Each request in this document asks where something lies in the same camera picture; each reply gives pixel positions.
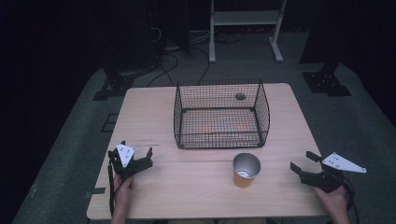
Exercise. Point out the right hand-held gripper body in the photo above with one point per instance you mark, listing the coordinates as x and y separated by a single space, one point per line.
330 174

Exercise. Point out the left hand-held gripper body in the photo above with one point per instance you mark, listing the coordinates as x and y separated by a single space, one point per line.
124 161

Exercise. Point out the person's right hand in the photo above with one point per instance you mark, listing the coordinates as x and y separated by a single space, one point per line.
333 200

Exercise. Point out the person's left hand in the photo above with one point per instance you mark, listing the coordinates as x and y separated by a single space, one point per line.
123 189

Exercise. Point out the black tape square outline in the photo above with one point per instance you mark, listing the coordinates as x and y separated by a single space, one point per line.
109 123

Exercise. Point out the black tape strip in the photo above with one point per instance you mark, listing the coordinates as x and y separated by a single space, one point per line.
96 192

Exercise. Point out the metal cup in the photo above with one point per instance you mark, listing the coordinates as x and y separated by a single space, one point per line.
246 172

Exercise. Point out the black stand base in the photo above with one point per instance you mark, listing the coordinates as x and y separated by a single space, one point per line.
327 82
115 85

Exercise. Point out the grey round table grommet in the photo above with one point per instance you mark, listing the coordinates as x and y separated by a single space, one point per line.
240 96

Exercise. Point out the white metal stand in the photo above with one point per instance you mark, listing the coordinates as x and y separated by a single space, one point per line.
246 18

